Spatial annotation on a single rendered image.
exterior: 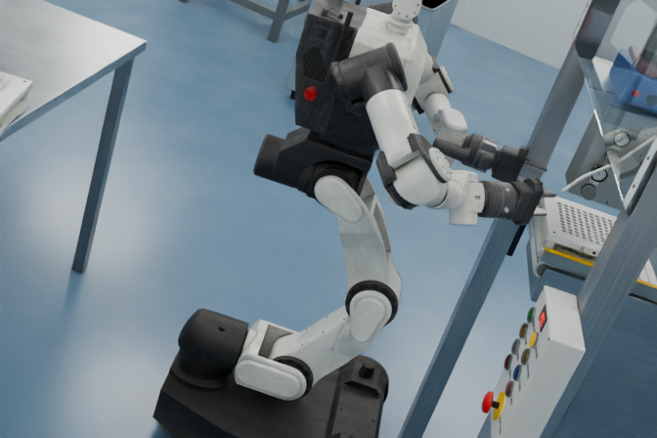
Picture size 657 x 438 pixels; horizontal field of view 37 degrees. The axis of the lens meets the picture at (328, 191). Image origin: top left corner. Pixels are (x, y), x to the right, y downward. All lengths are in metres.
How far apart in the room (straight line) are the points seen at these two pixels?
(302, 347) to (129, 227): 1.24
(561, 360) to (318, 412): 1.38
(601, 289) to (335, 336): 1.16
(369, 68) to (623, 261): 0.75
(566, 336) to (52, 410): 1.71
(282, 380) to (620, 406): 0.91
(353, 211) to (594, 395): 0.81
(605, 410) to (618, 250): 1.14
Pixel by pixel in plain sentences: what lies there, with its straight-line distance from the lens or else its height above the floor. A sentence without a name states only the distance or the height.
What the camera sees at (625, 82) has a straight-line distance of 1.94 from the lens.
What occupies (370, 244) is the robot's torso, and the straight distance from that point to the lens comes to 2.53.
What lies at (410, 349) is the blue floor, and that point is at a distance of 3.61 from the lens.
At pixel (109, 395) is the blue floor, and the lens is 3.01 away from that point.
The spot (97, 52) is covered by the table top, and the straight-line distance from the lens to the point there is 2.93.
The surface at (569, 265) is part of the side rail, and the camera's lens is 2.45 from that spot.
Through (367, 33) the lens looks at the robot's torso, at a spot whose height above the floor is 1.32.
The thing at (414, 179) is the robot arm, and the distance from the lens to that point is 2.01.
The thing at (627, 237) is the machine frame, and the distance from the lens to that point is 1.65.
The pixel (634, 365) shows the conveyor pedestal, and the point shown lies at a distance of 2.68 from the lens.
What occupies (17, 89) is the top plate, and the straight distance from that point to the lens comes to 2.43.
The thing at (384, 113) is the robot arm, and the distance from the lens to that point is 2.05.
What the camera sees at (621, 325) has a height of 0.83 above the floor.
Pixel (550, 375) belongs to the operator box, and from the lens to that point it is 1.65.
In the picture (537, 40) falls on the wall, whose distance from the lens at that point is 7.63.
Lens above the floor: 1.97
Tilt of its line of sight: 26 degrees down
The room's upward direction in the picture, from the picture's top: 19 degrees clockwise
